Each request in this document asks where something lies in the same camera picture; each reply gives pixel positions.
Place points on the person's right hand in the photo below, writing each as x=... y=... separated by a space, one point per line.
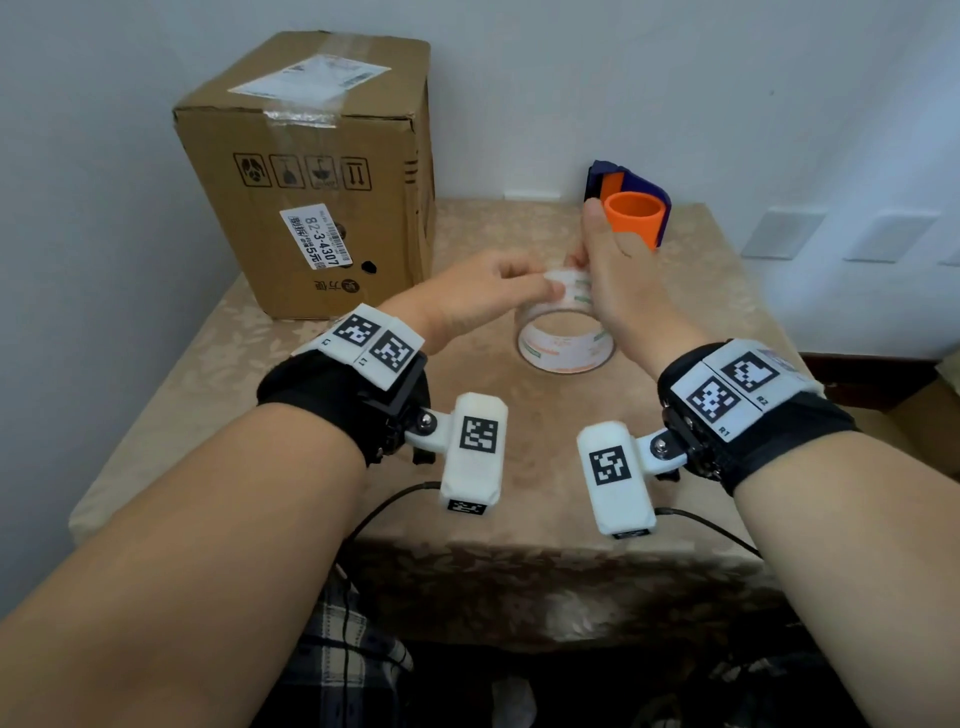
x=637 y=300

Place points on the person's left hand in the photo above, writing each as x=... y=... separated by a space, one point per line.
x=465 y=296

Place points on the person's left fingers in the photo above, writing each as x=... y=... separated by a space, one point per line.
x=529 y=281

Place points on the person's right thumb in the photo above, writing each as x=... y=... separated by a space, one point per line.
x=597 y=223

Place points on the clear tape roll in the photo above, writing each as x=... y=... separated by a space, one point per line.
x=562 y=356

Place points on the person's right forearm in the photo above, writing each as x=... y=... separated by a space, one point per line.
x=847 y=570

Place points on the person's left forearm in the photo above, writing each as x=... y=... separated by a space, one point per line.
x=187 y=570

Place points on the blue and orange tape dispenser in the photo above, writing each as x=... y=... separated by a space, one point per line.
x=637 y=214

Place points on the brown cardboard box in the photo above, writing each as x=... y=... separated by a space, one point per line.
x=330 y=180

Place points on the dark wooden furniture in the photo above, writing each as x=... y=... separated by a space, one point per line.
x=885 y=382

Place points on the plaid shorts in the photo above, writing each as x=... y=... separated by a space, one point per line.
x=337 y=660

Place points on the white wall outlet plate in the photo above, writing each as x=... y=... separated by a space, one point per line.
x=784 y=235
x=891 y=238

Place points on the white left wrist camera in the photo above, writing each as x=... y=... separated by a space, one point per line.
x=474 y=465

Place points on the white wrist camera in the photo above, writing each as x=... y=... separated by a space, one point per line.
x=474 y=465
x=619 y=487

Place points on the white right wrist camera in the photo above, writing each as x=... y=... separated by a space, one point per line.
x=619 y=487

